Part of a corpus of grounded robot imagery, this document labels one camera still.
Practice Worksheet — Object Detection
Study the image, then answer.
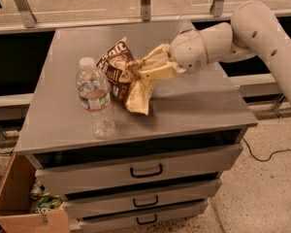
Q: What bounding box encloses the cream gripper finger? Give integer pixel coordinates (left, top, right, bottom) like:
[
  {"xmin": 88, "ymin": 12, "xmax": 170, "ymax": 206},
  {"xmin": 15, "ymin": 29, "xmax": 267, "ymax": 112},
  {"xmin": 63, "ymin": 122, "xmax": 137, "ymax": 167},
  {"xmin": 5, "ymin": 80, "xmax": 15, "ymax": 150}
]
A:
[
  {"xmin": 140, "ymin": 69, "xmax": 178, "ymax": 81},
  {"xmin": 137, "ymin": 47, "xmax": 167, "ymax": 70}
]

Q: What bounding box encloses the brown chip bag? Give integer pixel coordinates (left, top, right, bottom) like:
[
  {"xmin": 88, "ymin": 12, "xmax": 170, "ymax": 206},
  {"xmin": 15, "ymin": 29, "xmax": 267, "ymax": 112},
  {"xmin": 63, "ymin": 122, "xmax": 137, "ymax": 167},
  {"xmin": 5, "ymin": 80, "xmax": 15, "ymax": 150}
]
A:
[{"xmin": 96, "ymin": 37, "xmax": 156, "ymax": 115}]

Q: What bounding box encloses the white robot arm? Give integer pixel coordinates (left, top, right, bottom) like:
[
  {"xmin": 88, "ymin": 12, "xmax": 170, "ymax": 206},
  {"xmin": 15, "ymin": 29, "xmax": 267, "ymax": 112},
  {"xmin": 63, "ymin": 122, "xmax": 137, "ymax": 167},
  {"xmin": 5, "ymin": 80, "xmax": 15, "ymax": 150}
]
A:
[{"xmin": 167, "ymin": 1, "xmax": 291, "ymax": 105}]

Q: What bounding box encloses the clear plastic water bottle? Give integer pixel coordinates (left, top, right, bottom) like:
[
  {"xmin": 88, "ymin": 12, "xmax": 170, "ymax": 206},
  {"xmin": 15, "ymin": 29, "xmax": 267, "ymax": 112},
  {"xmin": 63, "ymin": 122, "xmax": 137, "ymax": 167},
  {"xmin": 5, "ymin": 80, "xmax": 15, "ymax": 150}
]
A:
[{"xmin": 76, "ymin": 57, "xmax": 115, "ymax": 139}]

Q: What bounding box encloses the grey drawer cabinet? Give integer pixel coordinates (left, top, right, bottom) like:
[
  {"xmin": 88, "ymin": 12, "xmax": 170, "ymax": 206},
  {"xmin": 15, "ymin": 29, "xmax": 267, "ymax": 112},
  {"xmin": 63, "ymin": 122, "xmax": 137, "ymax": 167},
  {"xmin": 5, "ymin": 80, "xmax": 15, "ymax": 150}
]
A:
[{"xmin": 16, "ymin": 22, "xmax": 256, "ymax": 233}]

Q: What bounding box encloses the middle grey drawer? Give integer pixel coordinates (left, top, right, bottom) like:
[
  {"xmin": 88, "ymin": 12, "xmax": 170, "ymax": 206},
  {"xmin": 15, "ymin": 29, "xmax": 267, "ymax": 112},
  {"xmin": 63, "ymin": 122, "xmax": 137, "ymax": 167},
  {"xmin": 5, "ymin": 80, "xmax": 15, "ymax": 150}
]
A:
[{"xmin": 63, "ymin": 179, "xmax": 222, "ymax": 218}]

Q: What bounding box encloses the grey drawer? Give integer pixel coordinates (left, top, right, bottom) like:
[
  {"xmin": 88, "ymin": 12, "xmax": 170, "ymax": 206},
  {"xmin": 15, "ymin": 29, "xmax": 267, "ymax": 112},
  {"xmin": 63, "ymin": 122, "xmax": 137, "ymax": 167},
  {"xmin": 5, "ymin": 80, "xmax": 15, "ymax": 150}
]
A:
[
  {"xmin": 36, "ymin": 144, "xmax": 243, "ymax": 195},
  {"xmin": 63, "ymin": 179, "xmax": 222, "ymax": 218},
  {"xmin": 80, "ymin": 200, "xmax": 208, "ymax": 233}
]

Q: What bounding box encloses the bottom grey drawer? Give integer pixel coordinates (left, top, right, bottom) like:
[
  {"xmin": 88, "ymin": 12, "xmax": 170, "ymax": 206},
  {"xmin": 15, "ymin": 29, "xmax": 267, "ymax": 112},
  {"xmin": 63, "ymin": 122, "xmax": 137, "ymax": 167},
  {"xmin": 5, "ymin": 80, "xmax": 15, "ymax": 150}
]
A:
[{"xmin": 80, "ymin": 200, "xmax": 208, "ymax": 233}]

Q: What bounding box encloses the top grey drawer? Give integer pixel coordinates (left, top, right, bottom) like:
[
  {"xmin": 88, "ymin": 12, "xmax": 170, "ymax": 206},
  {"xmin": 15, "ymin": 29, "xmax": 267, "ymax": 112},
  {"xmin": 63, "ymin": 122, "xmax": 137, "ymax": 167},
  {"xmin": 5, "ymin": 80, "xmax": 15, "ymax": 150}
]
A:
[{"xmin": 36, "ymin": 144, "xmax": 243, "ymax": 195}]

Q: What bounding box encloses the metal can in box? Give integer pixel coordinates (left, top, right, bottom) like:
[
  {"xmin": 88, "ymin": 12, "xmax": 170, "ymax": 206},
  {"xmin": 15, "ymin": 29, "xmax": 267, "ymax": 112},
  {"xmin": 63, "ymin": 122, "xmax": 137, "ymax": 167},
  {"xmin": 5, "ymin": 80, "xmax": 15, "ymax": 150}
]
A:
[{"xmin": 30, "ymin": 182, "xmax": 45, "ymax": 200}]

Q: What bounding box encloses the green snack package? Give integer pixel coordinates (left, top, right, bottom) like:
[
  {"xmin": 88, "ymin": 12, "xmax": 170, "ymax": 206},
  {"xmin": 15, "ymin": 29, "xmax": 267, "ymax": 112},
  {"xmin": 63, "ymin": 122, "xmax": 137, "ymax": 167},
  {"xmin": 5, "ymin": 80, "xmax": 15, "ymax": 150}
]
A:
[{"xmin": 33, "ymin": 196, "xmax": 62, "ymax": 214}]

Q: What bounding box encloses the cardboard box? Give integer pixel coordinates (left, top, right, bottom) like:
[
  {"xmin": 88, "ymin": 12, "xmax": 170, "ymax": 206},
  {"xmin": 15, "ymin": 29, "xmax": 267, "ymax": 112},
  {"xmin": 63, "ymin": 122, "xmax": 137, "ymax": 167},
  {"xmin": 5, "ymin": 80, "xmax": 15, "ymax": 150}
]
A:
[{"xmin": 0, "ymin": 154, "xmax": 70, "ymax": 233}]

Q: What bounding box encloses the middle metal rail bracket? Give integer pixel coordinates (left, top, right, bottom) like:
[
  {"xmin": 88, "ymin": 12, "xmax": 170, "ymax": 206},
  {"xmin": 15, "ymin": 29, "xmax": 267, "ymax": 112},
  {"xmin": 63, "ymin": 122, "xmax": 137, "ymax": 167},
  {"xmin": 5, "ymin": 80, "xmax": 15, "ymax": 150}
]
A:
[{"xmin": 141, "ymin": 0, "xmax": 151, "ymax": 21}]

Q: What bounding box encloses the metal rail bracket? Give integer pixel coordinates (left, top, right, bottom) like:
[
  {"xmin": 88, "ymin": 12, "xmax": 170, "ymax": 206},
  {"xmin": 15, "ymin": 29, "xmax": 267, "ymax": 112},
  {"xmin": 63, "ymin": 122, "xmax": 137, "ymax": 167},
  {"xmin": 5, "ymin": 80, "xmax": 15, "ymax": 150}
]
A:
[
  {"xmin": 141, "ymin": 0, "xmax": 151, "ymax": 21},
  {"xmin": 14, "ymin": 0, "xmax": 37, "ymax": 28},
  {"xmin": 210, "ymin": 0, "xmax": 224, "ymax": 17}
]

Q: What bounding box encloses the right metal rail bracket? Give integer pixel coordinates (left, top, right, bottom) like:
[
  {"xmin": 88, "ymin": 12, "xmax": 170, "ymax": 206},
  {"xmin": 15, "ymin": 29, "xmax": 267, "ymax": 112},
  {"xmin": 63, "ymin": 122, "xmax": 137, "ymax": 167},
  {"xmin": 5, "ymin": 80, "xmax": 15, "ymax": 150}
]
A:
[{"xmin": 210, "ymin": 0, "xmax": 224, "ymax": 17}]

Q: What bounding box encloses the black floor cable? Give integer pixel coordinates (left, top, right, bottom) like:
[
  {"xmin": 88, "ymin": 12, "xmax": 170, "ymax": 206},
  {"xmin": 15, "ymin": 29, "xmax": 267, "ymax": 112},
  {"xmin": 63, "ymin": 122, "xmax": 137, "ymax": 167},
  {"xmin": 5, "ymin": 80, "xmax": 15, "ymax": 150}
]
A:
[{"xmin": 242, "ymin": 137, "xmax": 291, "ymax": 163}]

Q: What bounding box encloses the left metal rail bracket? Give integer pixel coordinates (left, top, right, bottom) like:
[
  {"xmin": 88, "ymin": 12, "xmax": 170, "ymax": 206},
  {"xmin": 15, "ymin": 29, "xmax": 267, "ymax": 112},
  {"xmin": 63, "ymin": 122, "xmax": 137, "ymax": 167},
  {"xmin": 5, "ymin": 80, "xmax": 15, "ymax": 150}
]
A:
[{"xmin": 14, "ymin": 0, "xmax": 37, "ymax": 28}]

